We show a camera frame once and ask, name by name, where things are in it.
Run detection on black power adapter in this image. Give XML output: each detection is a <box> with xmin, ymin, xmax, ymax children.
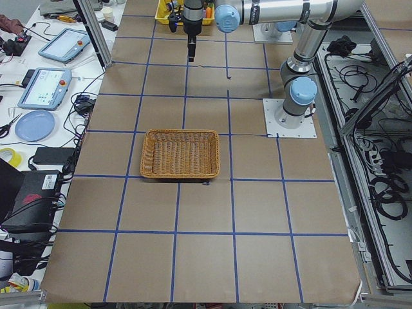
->
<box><xmin>33</xmin><ymin>147</ymin><xmax>75</xmax><ymax>165</ymax></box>

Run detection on brown wicker basket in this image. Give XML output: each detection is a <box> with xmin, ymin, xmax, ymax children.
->
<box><xmin>140</xmin><ymin>129</ymin><xmax>220</xmax><ymax>180</ymax></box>

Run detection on yellow plastic basket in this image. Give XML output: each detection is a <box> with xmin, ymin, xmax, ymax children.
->
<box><xmin>154</xmin><ymin>0</ymin><xmax>216</xmax><ymax>26</ymax></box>

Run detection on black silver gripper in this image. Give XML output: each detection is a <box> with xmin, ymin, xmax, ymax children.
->
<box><xmin>182</xmin><ymin>0</ymin><xmax>203</xmax><ymax>62</ymax></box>

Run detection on black cloth bundle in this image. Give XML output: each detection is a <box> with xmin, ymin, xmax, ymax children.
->
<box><xmin>326</xmin><ymin>35</ymin><xmax>357</xmax><ymax>57</ymax></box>

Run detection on yellow tape roll on desk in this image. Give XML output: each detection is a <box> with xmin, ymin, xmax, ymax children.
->
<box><xmin>0</xmin><ymin>148</ymin><xmax>22</xmax><ymax>168</ymax></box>

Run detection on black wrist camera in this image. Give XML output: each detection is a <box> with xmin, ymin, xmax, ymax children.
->
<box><xmin>168</xmin><ymin>10</ymin><xmax>179</xmax><ymax>33</ymax></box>

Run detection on lower teach pendant tablet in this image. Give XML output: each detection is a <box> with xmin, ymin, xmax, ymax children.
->
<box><xmin>17</xmin><ymin>68</ymin><xmax>72</xmax><ymax>110</ymax></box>

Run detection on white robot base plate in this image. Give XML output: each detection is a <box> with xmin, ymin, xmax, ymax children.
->
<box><xmin>263</xmin><ymin>98</ymin><xmax>317</xmax><ymax>138</ymax></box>

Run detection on aluminium frame post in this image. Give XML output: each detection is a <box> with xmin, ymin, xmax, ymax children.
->
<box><xmin>73</xmin><ymin>0</ymin><xmax>113</xmax><ymax>68</ymax></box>

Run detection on black computer box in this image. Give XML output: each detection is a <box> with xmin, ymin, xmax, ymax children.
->
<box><xmin>1</xmin><ymin>160</ymin><xmax>62</xmax><ymax>234</ymax></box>

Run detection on teach pendant tablet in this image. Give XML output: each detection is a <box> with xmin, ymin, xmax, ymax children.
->
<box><xmin>38</xmin><ymin>28</ymin><xmax>91</xmax><ymax>63</ymax></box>
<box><xmin>17</xmin><ymin>68</ymin><xmax>72</xmax><ymax>110</ymax></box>

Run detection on blue plate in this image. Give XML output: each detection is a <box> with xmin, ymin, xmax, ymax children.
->
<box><xmin>15</xmin><ymin>110</ymin><xmax>55</xmax><ymax>142</ymax></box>

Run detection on upper teach pendant tablet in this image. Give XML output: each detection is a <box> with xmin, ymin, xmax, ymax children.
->
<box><xmin>38</xmin><ymin>28</ymin><xmax>91</xmax><ymax>63</ymax></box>

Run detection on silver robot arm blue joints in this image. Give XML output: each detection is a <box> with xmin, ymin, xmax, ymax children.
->
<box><xmin>214</xmin><ymin>1</ymin><xmax>363</xmax><ymax>117</ymax></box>

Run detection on paper cup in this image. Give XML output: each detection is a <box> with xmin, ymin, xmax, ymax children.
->
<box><xmin>101</xmin><ymin>6</ymin><xmax>115</xmax><ymax>23</ymax></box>

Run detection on black scissors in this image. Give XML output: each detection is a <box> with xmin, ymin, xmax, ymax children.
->
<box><xmin>0</xmin><ymin>113</ymin><xmax>22</xmax><ymax>138</ymax></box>

